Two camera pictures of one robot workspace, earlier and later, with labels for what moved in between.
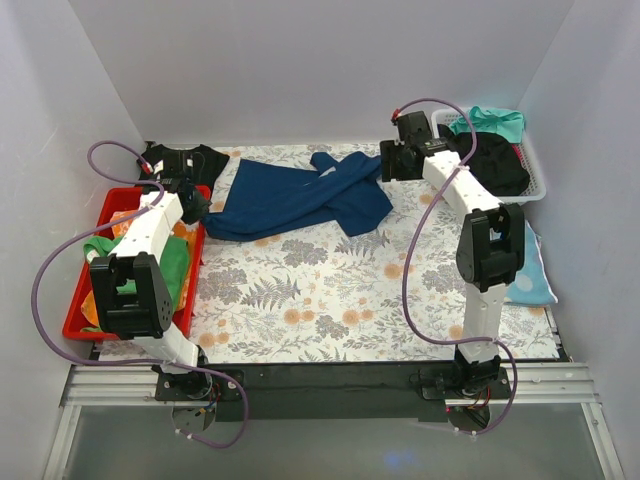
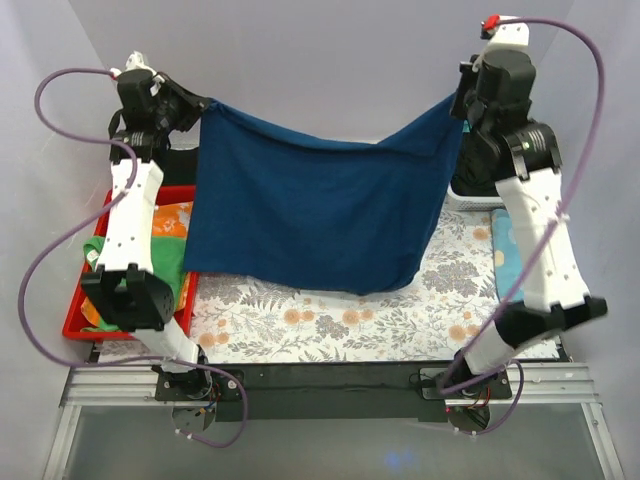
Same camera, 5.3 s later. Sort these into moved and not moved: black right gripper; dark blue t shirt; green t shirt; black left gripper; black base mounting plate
Moved: black right gripper; black left gripper; dark blue t shirt
Not moved: green t shirt; black base mounting plate
